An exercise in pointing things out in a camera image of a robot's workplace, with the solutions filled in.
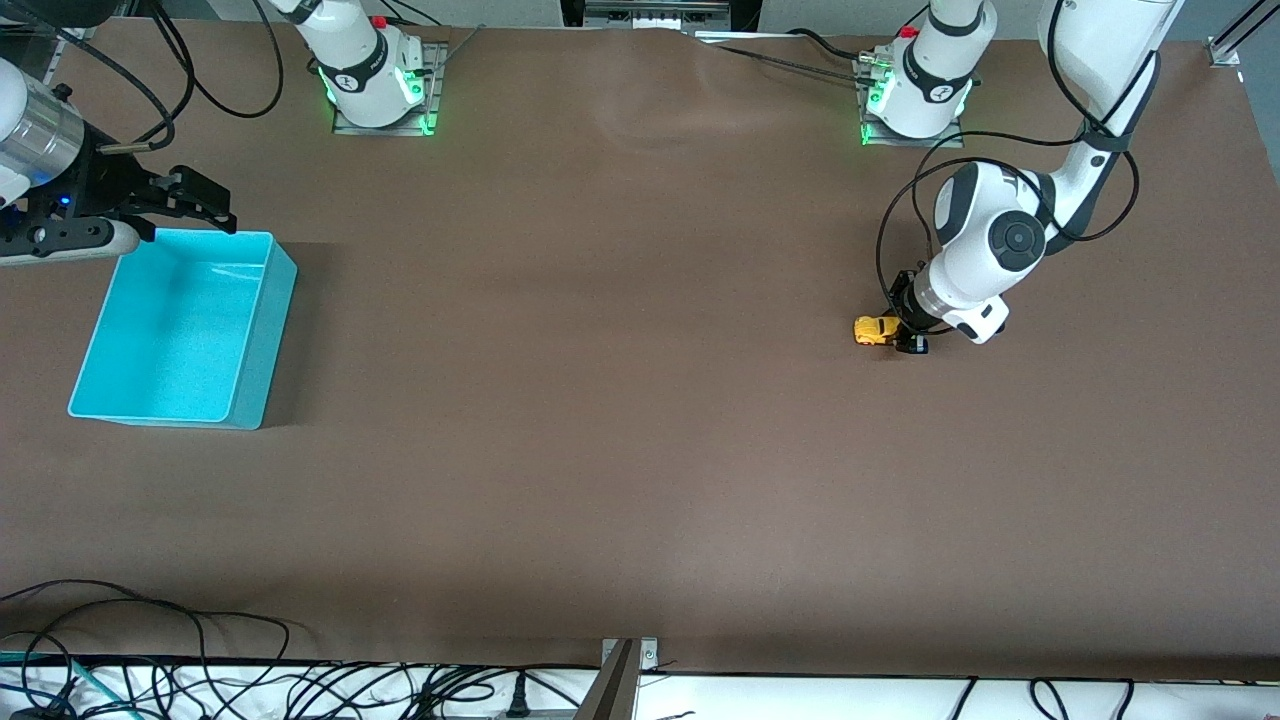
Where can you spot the grey metal post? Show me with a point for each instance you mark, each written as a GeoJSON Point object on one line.
{"type": "Point", "coordinates": [610, 690]}

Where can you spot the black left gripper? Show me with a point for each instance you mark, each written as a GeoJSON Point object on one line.
{"type": "Point", "coordinates": [904, 297]}

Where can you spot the turquoise plastic bin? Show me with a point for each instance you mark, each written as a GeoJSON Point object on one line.
{"type": "Point", "coordinates": [170, 340]}

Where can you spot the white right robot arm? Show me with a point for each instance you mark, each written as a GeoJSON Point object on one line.
{"type": "Point", "coordinates": [365, 70]}

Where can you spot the metal corner bracket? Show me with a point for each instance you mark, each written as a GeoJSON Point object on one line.
{"type": "Point", "coordinates": [648, 652]}

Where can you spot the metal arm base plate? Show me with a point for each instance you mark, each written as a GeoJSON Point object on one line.
{"type": "Point", "coordinates": [432, 100]}
{"type": "Point", "coordinates": [955, 140]}

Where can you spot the brown paper table cover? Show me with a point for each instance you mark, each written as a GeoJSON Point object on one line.
{"type": "Point", "coordinates": [640, 450]}

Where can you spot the white power strip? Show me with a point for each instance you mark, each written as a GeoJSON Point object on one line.
{"type": "Point", "coordinates": [655, 12]}

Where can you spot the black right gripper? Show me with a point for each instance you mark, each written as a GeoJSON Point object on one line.
{"type": "Point", "coordinates": [108, 183]}

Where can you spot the black power plug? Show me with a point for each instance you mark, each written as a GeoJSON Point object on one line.
{"type": "Point", "coordinates": [517, 698]}

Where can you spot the aluminium frame profile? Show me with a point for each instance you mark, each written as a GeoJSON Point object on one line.
{"type": "Point", "coordinates": [1225, 48]}

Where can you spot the yellow beetle toy car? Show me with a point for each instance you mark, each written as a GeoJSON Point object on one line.
{"type": "Point", "coordinates": [876, 330]}

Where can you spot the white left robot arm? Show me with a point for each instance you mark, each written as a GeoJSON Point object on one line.
{"type": "Point", "coordinates": [1000, 240]}

